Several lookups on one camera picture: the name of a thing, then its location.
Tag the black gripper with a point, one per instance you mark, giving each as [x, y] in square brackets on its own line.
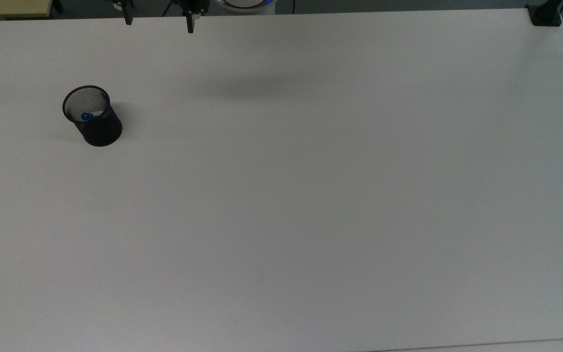
[196, 6]

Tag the white marker with blue cap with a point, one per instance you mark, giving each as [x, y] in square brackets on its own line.
[87, 116]

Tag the black mesh pen cup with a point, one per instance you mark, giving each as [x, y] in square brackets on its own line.
[103, 132]

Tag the beige wooden board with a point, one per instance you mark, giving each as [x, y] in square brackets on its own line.
[8, 7]

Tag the black camera pole with clamp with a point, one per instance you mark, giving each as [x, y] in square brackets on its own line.
[545, 17]

